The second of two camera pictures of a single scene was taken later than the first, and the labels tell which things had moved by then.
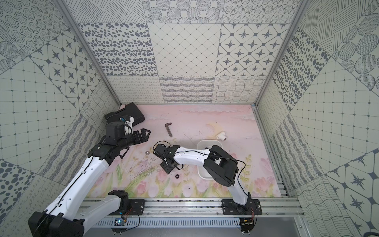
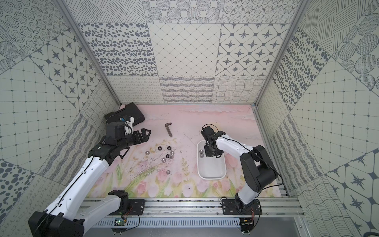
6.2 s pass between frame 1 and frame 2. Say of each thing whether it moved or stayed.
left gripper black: stayed
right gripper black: moved
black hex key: stayed
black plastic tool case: stayed
